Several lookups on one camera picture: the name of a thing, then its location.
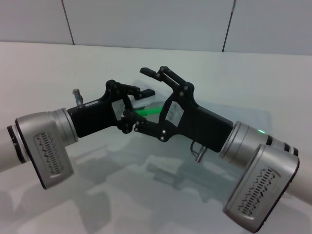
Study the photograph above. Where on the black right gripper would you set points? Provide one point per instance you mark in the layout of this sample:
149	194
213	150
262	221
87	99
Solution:
207	126

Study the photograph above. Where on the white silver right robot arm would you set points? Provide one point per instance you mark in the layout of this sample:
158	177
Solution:
256	185

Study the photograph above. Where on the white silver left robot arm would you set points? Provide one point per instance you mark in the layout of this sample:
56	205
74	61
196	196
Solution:
36	136

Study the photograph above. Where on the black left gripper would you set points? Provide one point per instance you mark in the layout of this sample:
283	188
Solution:
92	117

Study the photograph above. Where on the clear green-zip document bag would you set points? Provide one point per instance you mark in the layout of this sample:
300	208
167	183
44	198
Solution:
148	111

